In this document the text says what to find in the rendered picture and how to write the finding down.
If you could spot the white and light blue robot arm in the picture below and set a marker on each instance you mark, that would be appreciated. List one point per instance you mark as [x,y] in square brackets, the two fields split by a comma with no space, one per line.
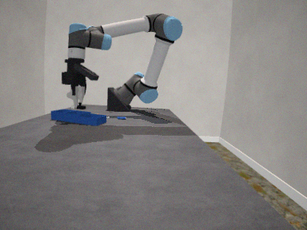
[167,28]

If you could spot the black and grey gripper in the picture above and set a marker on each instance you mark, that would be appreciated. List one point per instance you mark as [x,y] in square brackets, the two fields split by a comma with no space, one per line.
[78,85]

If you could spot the blue bins with labels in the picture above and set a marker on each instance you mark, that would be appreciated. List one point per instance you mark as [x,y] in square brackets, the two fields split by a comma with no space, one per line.
[80,117]

